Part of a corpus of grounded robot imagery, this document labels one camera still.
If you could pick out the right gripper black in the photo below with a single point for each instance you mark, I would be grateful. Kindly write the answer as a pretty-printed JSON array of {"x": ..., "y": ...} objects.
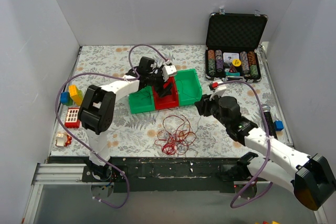
[{"x": 205, "y": 107}]

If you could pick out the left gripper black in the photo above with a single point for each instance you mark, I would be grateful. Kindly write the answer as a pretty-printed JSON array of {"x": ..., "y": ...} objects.
[{"x": 159, "y": 85}]

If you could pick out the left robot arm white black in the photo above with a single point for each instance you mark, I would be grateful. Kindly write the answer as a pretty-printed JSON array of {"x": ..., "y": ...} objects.
[{"x": 97, "y": 109}]

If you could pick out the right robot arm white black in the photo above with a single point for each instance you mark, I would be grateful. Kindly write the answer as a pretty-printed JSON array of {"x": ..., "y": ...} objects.
[{"x": 309, "y": 178}]

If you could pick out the red plastic bin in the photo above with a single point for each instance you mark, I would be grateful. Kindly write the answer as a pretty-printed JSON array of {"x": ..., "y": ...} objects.
[{"x": 168, "y": 101}]

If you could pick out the left green plastic bin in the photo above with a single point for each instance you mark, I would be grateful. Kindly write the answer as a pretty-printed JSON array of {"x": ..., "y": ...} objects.
[{"x": 142, "y": 101}]

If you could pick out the green plastic bin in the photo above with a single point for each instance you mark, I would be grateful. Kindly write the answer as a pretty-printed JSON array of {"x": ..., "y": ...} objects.
[
  {"x": 188, "y": 86},
  {"x": 142, "y": 101}
]

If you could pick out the right green plastic bin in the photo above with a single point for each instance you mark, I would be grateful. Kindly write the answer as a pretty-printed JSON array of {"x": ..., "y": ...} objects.
[{"x": 188, "y": 86}]

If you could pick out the floral table mat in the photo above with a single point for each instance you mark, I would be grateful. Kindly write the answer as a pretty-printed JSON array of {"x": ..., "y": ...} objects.
[{"x": 135, "y": 135}]

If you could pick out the yellow round disc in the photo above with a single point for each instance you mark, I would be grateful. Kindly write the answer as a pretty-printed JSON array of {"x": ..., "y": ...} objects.
[{"x": 236, "y": 62}]

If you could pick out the white card deck box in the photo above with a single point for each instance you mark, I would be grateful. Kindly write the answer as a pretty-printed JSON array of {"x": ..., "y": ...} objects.
[{"x": 229, "y": 57}]

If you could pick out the black microphone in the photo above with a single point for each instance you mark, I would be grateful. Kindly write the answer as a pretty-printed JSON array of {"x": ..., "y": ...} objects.
[{"x": 269, "y": 121}]

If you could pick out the black poker chip case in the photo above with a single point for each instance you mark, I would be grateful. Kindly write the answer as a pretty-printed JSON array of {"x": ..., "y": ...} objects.
[{"x": 239, "y": 33}]

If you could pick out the small blue cube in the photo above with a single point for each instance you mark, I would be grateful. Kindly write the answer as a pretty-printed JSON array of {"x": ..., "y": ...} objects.
[{"x": 278, "y": 124}]

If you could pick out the stacked colourful toy bricks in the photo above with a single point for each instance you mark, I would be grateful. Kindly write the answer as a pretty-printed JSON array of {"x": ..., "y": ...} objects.
[{"x": 72, "y": 96}]

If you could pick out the red white toy brick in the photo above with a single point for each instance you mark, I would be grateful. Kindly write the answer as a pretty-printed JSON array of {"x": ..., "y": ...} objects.
[{"x": 72, "y": 121}]

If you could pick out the small white red toy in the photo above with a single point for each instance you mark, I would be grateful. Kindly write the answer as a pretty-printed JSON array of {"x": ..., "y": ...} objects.
[{"x": 62, "y": 140}]

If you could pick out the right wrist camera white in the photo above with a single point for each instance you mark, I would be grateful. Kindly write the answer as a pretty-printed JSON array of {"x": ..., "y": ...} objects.
[{"x": 218, "y": 88}]

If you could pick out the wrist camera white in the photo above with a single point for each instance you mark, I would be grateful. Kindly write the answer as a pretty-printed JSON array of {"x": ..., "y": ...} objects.
[
  {"x": 168, "y": 71},
  {"x": 218, "y": 88}
]

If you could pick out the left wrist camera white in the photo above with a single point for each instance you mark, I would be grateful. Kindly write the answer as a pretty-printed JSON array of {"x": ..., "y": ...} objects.
[{"x": 168, "y": 71}]

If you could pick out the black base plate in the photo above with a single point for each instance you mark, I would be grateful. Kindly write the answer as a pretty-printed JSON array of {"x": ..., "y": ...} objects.
[{"x": 164, "y": 174}]

